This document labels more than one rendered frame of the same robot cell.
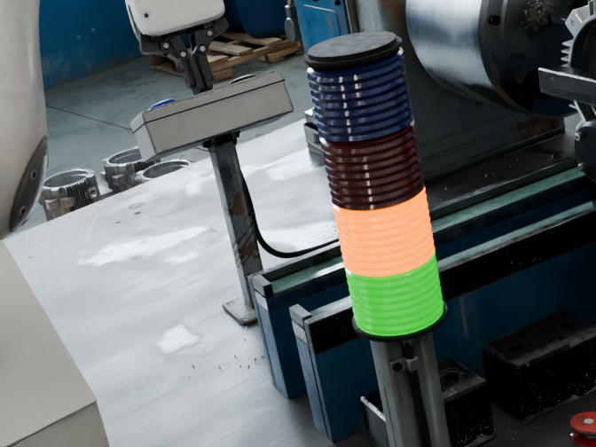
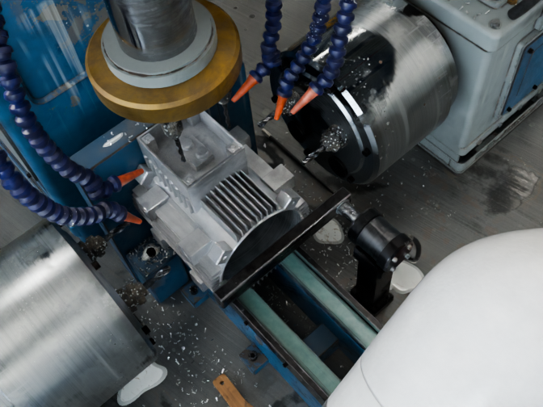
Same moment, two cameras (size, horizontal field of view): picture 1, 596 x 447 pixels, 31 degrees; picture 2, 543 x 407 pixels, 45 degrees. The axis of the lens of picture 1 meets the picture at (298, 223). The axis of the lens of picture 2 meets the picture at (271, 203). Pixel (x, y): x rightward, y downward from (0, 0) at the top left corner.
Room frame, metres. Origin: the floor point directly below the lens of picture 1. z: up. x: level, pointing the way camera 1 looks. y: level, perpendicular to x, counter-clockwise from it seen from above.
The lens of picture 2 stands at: (1.16, 0.08, 1.88)
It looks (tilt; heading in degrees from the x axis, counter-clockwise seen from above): 59 degrees down; 256
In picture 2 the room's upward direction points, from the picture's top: 8 degrees counter-clockwise
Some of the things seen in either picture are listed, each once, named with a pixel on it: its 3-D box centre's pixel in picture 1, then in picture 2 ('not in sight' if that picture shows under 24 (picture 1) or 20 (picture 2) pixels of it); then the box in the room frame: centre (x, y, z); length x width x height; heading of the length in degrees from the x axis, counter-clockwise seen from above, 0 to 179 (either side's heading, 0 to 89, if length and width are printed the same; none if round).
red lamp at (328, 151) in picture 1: (372, 160); not in sight; (0.64, -0.05, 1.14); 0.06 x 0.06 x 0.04
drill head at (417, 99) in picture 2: not in sight; (372, 81); (0.81, -0.57, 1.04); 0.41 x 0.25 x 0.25; 21
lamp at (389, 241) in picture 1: (383, 225); not in sight; (0.64, -0.05, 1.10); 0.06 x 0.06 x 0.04
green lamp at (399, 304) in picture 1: (395, 287); not in sight; (0.64, -0.05, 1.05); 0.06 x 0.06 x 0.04
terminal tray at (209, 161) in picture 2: not in sight; (194, 157); (1.13, -0.49, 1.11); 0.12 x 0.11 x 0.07; 111
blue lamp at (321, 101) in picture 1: (360, 91); not in sight; (0.64, -0.05, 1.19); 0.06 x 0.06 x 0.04
